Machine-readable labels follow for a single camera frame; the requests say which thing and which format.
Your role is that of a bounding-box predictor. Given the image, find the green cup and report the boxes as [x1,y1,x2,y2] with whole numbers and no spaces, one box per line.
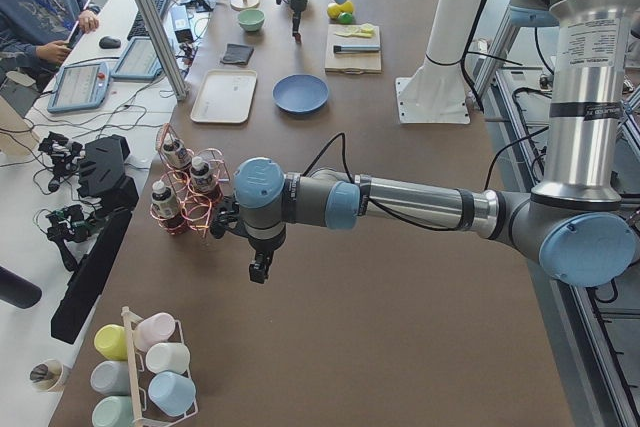
[91,396,134,427]

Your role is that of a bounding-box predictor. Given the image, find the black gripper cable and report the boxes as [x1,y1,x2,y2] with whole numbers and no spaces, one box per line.
[302,132,466,233]

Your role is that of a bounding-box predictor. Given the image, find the steel muddler black tip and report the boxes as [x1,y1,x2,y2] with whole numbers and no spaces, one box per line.
[332,44,381,54]

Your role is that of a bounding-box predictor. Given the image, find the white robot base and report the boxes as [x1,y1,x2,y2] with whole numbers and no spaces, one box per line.
[396,0,482,124]

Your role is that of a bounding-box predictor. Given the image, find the grey folded cloth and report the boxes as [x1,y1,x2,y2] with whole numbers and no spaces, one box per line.
[220,43,254,65]

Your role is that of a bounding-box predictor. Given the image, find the green bowl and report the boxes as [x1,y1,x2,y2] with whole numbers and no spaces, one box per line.
[237,8,265,33]

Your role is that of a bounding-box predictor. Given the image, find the wooden cutting board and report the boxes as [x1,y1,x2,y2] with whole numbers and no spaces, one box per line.
[324,24,382,74]

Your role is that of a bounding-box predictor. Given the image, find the aluminium frame post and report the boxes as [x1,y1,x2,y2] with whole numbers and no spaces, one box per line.
[135,0,188,101]

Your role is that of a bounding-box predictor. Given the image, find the yellow cup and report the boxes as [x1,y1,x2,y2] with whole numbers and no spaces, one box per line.
[94,324,127,361]

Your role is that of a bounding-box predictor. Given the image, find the yellow lemon far side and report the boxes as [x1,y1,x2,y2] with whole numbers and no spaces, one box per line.
[339,0,355,14]

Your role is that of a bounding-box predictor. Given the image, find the green lime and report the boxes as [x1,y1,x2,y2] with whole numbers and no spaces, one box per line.
[337,12,354,25]

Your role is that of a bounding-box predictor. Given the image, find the pink cup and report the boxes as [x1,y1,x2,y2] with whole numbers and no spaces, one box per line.
[133,312,176,352]

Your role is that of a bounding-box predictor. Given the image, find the black keyboard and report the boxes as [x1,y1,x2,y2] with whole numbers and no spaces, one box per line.
[126,0,172,42]

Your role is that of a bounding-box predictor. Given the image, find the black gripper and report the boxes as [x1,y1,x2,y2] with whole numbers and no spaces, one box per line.
[249,235,284,282]
[290,0,307,37]

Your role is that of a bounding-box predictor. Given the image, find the tea bottle front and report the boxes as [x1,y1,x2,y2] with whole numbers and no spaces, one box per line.
[151,180,188,235]

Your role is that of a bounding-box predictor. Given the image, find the copper wire bottle rack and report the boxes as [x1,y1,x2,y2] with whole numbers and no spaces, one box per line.
[149,123,230,235]

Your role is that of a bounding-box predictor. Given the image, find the tea bottle right back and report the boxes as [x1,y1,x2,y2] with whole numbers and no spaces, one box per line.
[190,156,222,201]

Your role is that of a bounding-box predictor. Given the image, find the yellow lemon near board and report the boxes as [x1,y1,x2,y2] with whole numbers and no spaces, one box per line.
[326,3,342,20]

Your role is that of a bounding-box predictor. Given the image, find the tea bottle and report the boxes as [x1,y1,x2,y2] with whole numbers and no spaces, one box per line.
[161,136,192,171]
[151,180,188,235]
[190,156,222,201]

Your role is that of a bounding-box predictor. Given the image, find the lower lemon slice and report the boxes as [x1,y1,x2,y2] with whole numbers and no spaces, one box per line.
[360,23,375,33]

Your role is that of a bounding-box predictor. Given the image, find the blue cup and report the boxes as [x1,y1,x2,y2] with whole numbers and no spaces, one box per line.
[148,371,196,417]

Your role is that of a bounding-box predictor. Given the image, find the cream rabbit tray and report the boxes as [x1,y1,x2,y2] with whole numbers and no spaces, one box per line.
[190,69,257,124]

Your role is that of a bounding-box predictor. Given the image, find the white cup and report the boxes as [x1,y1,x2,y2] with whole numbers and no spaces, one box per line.
[145,342,191,374]

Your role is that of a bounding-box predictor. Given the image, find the teach pendant with red button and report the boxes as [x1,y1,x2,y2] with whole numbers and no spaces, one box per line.
[47,62,110,113]

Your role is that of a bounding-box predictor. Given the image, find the yellow plastic knife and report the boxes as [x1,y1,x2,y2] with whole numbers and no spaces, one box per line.
[334,30,375,39]

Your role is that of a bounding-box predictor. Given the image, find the black computer mouse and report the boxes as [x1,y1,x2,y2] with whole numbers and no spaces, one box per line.
[99,36,121,50]

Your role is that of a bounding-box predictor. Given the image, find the grey cup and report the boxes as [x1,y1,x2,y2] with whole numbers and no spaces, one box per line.
[90,360,130,396]

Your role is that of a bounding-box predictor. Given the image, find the tea bottle left back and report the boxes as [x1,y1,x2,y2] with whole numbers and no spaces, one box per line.
[161,136,192,171]

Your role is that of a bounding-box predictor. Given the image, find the blue plate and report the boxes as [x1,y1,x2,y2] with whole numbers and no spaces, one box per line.
[272,74,329,114]

